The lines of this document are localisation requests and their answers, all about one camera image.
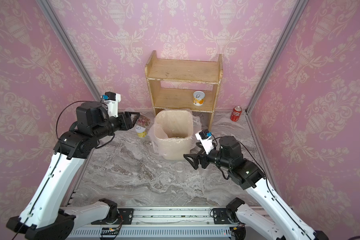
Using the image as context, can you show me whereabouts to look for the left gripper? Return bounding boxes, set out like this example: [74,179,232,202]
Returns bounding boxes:
[92,110,141,141]

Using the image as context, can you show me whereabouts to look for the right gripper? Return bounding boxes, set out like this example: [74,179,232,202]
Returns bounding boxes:
[185,141,235,173]

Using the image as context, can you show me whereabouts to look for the clear jar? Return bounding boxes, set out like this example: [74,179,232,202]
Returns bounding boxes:
[125,108,151,128]

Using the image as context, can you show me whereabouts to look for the clear jar lid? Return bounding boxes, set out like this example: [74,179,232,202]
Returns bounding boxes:
[175,162,185,173]

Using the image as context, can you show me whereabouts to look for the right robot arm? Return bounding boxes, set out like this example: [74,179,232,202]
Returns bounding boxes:
[184,130,328,240]

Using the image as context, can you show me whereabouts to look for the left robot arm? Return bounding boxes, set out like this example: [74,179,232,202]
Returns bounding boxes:
[6,101,140,240]

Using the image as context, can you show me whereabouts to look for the yellow can on floor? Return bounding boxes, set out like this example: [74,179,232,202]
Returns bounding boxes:
[135,126,147,138]

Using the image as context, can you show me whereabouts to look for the beige trash bin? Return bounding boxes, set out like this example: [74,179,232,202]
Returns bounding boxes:
[153,109,195,161]

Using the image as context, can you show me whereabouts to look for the wooden two-tier shelf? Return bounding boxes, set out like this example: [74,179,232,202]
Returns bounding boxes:
[144,50,224,133]

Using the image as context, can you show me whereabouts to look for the red cola can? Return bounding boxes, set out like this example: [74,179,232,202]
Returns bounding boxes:
[230,106,243,122]

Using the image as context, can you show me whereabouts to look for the yellow can on shelf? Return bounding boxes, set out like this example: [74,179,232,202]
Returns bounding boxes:
[193,91,206,106]

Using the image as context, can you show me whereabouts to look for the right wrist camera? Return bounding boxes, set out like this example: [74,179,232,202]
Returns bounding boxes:
[195,129,214,155]

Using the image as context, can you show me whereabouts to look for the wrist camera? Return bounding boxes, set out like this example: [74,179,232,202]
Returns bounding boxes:
[195,129,214,155]
[102,92,121,118]

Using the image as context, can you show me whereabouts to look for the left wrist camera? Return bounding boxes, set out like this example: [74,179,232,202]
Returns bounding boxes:
[102,92,121,118]

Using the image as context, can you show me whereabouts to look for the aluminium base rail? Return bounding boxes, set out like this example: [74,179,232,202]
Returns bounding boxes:
[41,205,307,240]

